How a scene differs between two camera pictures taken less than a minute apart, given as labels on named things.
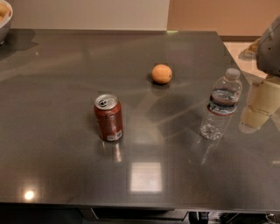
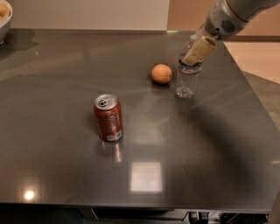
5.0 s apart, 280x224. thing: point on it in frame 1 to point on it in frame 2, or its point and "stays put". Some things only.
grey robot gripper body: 269,53 to 220,21
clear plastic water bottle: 222,102 to 188,73
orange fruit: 161,73 stays put
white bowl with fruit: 6,15 stays put
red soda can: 108,112 stays put
